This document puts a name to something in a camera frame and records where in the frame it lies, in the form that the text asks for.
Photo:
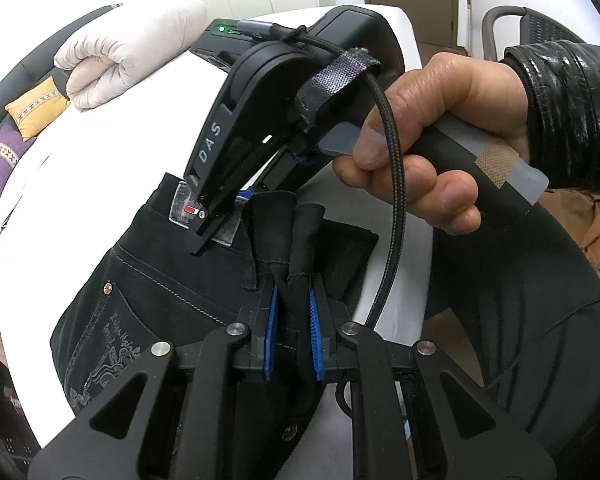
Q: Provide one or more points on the grey padded headboard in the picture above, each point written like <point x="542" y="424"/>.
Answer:
<point x="30" y="60"/>

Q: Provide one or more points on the person's right forearm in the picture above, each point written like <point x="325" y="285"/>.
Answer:
<point x="570" y="110"/>

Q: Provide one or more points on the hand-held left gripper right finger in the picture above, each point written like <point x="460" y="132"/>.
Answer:
<point x="314" y="330"/>

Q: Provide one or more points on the person's dark clothing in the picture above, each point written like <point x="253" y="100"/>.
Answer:
<point x="505" y="310"/>

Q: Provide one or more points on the yellow cushion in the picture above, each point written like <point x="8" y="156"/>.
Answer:
<point x="37" y="107"/>

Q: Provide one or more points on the black denim pants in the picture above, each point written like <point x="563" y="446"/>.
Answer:
<point x="180" y="280"/>

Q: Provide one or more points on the brown cloth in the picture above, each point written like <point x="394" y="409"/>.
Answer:
<point x="585" y="220"/>

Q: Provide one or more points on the white bed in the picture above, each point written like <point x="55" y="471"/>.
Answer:
<point x="105" y="160"/>

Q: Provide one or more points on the person's right hand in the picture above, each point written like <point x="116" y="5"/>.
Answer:
<point x="460" y="90"/>

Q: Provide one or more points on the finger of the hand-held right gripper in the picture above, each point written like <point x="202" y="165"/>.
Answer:
<point x="275" y="170"/>
<point x="301" y="159"/>

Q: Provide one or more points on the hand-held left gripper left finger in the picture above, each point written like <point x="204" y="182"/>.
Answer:
<point x="271" y="330"/>

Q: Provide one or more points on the grey mesh chair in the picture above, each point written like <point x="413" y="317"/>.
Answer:
<point x="545" y="22"/>

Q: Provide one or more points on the rolled cream duvet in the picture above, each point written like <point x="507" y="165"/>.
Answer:
<point x="130" y="50"/>

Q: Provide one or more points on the purple cushion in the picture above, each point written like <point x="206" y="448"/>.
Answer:
<point x="5" y="155"/>

